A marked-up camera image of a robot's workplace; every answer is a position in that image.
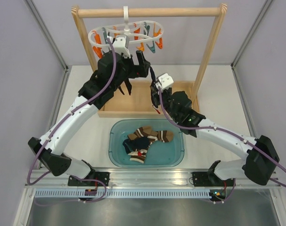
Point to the left aluminium frame post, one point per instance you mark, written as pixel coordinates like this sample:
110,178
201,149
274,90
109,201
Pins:
42,26

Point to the right aluminium frame post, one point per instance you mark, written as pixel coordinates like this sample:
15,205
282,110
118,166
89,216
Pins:
261,15

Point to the aluminium mounting rail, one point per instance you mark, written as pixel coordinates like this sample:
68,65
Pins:
135,178

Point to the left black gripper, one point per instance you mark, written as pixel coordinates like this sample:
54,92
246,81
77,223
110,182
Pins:
141,70

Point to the white clip hanger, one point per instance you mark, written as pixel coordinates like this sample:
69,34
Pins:
141,34

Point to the aluminium frame post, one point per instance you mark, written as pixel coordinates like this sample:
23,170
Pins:
261,15
42,26

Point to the white slotted cable duct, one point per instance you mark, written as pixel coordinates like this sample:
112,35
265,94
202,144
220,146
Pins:
124,193

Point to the teal plastic bin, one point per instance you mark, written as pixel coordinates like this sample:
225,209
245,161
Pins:
158,155

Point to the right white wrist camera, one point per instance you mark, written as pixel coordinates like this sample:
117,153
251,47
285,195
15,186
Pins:
164,81

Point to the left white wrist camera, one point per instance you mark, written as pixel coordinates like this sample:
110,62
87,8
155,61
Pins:
120,44

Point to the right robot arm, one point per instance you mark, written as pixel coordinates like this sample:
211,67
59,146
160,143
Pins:
257,156

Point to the navy patterned sock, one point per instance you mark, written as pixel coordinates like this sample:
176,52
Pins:
153,84
136,145

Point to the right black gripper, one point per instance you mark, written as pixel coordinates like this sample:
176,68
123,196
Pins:
165,91

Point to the wooden hanging rack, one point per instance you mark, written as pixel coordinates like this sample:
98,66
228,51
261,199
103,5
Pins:
139,104

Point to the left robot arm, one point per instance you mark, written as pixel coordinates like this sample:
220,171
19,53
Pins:
81,110

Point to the brown striped sock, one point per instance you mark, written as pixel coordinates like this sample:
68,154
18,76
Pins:
164,136
138,156

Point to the black sock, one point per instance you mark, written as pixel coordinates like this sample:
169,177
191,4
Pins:
127,85

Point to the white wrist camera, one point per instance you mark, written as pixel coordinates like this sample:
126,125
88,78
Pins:
120,44
164,81

